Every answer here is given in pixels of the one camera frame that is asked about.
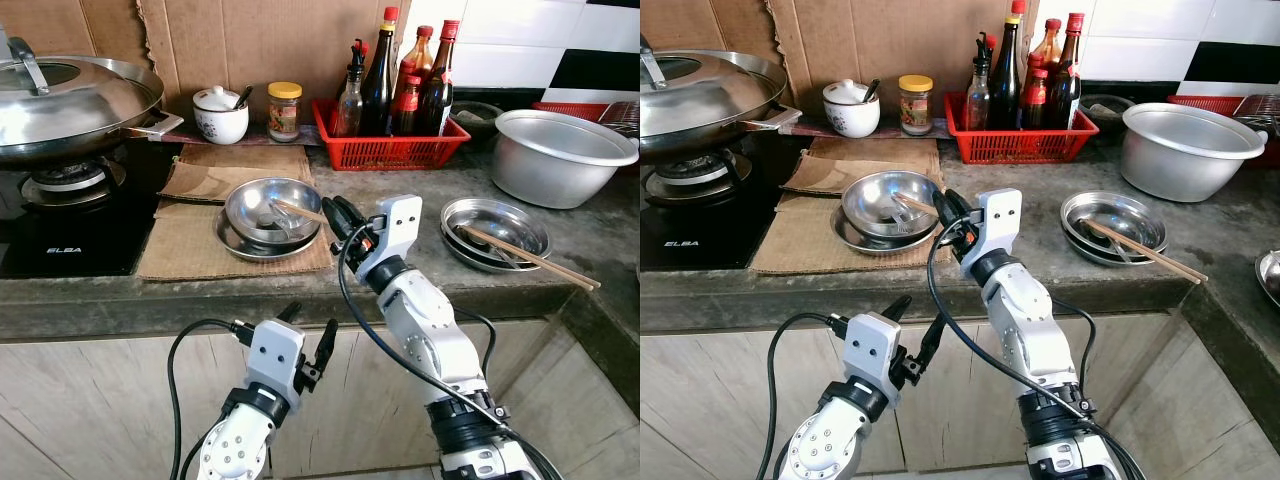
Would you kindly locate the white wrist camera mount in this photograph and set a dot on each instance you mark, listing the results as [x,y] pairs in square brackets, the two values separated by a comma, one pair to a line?
[275,355]
[1003,215]
[872,345]
[400,225]

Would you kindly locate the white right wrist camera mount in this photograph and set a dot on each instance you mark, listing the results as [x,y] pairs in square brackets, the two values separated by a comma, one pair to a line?
[400,225]
[1003,215]

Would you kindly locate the beige kitchen base cabinet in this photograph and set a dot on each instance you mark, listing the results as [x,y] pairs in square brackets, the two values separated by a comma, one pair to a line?
[700,400]

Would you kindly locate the brown cardboard wall sheet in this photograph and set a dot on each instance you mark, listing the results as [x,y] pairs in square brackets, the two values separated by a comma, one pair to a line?
[60,25]
[880,40]
[700,20]
[260,45]

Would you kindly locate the brown bottle red cap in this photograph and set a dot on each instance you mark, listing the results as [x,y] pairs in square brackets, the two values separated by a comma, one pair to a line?
[417,55]
[1047,50]

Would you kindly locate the tall dark sauce bottle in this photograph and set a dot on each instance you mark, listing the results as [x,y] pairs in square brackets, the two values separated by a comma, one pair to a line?
[380,90]
[1006,85]

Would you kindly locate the deep steel bowl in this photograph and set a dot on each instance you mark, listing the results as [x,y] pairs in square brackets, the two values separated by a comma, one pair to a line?
[250,205]
[870,195]

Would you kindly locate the small steel dish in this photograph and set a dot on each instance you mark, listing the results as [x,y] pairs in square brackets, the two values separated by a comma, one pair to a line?
[1270,275]

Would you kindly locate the steel wok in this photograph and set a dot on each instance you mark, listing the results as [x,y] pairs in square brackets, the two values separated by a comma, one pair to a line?
[775,117]
[152,125]

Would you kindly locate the red plastic bottle basket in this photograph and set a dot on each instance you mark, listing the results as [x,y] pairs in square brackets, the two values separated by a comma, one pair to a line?
[385,152]
[1015,147]

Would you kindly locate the clear bottle black spout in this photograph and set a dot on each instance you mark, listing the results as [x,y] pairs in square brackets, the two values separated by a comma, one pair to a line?
[978,100]
[350,105]

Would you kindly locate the black gas stove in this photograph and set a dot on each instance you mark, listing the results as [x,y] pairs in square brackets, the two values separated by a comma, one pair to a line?
[690,245]
[60,250]

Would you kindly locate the small brown cardboard mat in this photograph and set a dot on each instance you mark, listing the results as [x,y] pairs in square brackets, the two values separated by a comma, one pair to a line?
[240,165]
[870,155]

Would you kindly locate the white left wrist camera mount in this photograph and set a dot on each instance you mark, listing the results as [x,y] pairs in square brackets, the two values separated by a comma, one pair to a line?
[275,355]
[872,345]

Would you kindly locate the large brown cardboard mat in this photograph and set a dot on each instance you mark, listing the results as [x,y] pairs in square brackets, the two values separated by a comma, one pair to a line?
[180,245]
[795,240]

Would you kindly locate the small dark bowl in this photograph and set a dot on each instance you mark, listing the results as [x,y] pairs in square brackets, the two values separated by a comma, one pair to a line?
[1105,108]
[478,115]

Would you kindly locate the dark bottle red cap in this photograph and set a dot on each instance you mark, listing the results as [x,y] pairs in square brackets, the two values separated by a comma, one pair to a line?
[440,90]
[1068,85]

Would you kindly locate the glass jar yellow lid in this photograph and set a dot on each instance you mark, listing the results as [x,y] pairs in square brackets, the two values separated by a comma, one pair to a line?
[915,108]
[284,115]

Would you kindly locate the white ceramic lidded jar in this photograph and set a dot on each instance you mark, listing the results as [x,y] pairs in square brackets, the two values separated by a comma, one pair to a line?
[850,113]
[220,120]

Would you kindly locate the large aluminium pot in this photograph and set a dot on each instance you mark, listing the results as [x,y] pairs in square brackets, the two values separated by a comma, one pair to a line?
[1190,160]
[560,165]

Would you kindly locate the wooden chopstick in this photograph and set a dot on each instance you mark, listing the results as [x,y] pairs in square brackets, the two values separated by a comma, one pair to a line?
[1170,264]
[298,209]
[915,203]
[1130,249]
[520,260]
[560,272]

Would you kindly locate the small red-capped sauce bottle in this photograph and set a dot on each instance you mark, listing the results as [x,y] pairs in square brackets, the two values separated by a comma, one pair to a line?
[1036,100]
[406,110]

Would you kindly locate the red plastic dish basket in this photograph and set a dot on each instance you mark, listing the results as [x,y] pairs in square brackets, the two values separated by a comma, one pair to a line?
[1200,102]
[565,107]

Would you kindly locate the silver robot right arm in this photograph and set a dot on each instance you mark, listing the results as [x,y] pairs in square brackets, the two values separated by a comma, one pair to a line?
[1030,320]
[430,330]

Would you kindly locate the steel plate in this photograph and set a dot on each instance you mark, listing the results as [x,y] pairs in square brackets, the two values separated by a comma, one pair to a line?
[475,262]
[1090,258]
[240,250]
[1125,212]
[855,243]
[505,222]

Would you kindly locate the steel wok lid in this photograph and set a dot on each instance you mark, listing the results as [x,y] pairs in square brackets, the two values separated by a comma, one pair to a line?
[70,105]
[700,95]

